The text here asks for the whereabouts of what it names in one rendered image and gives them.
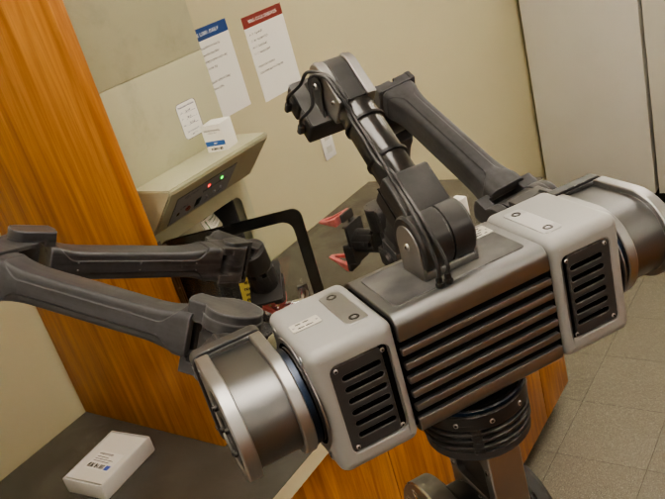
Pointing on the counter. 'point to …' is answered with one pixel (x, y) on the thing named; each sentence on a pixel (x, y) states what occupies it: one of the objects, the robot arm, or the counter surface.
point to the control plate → (201, 193)
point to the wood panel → (84, 216)
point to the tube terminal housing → (168, 131)
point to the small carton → (219, 134)
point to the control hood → (180, 178)
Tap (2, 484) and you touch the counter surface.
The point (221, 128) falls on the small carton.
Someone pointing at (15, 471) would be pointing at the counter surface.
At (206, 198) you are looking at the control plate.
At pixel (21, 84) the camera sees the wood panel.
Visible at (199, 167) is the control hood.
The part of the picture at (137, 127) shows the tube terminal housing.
